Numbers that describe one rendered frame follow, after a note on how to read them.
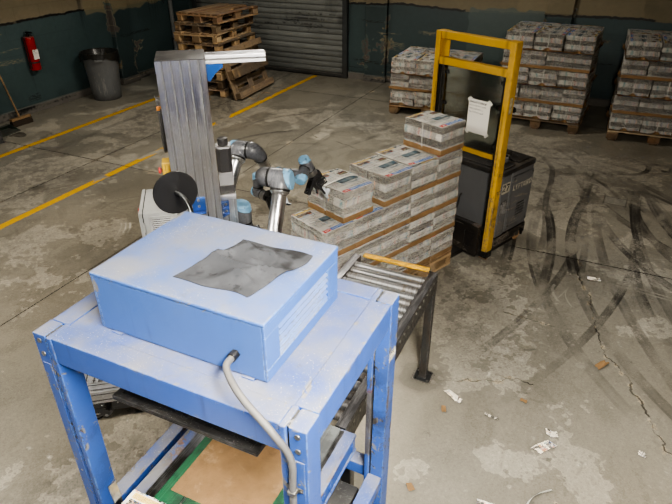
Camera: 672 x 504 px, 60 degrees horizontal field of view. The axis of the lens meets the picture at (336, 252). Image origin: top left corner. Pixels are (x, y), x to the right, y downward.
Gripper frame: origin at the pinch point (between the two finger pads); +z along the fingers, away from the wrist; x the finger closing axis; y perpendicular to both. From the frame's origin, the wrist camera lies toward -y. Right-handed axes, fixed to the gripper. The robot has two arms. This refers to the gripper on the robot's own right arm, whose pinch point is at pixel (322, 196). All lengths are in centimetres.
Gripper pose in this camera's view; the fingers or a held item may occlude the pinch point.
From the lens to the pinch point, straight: 395.5
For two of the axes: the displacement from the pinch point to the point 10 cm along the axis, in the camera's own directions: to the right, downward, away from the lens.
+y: 6.4, -7.2, 2.5
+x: -6.7, -3.7, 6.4
